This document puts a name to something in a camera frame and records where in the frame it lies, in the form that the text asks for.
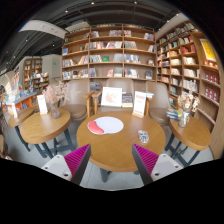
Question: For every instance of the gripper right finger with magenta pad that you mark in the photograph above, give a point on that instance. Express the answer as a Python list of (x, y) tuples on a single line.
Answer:
[(151, 166)]

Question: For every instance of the glass vase with dried flowers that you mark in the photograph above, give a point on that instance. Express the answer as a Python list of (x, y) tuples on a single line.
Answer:
[(188, 103)]

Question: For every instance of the white sign in wooden stand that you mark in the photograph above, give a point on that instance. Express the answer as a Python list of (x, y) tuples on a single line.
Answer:
[(139, 104)]

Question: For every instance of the beige armchair right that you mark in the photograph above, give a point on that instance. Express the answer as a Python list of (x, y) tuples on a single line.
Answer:
[(160, 103)]

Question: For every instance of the white framed picture card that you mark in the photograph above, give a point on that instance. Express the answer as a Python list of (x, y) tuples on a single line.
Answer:
[(111, 96)]

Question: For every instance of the small white sign left table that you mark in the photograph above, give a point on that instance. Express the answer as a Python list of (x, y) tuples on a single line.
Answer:
[(42, 104)]

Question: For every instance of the round wooden left table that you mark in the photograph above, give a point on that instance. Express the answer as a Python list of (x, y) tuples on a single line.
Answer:
[(42, 130)]

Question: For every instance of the vase with pink dried flowers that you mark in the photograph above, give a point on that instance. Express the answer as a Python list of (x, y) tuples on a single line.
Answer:
[(53, 93)]

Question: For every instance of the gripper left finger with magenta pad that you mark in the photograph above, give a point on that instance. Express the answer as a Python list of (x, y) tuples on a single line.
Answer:
[(70, 167)]

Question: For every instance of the orange display counter left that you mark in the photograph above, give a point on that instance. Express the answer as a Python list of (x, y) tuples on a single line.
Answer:
[(24, 102)]

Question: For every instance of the round wooden table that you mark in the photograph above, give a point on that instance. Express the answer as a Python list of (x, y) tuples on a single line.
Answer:
[(194, 135), (42, 130), (113, 152)]

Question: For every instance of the stack of books right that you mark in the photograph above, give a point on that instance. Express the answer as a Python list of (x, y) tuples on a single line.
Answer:
[(172, 113)]

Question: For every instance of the beige armchair middle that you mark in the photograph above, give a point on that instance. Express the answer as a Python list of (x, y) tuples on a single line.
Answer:
[(127, 86)]

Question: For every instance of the beige armchair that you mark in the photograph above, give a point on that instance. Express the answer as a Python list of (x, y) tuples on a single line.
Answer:
[(127, 86), (78, 100), (160, 103)]

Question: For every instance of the round wooden right table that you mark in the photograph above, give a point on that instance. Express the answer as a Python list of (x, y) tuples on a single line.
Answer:
[(194, 135)]

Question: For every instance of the dark book on chair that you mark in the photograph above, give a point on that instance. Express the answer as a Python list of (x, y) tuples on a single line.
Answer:
[(127, 100)]

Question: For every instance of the round wooden centre table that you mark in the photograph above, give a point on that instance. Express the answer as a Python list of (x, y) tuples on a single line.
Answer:
[(113, 152)]

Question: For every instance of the distant wooden bookshelf left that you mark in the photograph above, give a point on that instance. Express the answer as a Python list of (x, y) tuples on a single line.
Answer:
[(34, 79)]

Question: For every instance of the wooden bookshelf right wall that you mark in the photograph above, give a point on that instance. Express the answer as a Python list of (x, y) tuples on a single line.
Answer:
[(186, 60)]

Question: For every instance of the large wooden bookshelf back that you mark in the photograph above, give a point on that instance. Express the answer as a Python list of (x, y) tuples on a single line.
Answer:
[(109, 51)]

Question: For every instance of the white mouse pad red rest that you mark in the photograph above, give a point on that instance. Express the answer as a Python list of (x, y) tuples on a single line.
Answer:
[(105, 125)]

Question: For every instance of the beige armchair left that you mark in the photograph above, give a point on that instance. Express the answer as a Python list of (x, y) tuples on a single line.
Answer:
[(78, 100)]

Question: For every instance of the small wooden table far left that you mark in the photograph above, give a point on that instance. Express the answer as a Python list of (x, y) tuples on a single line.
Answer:
[(16, 122)]

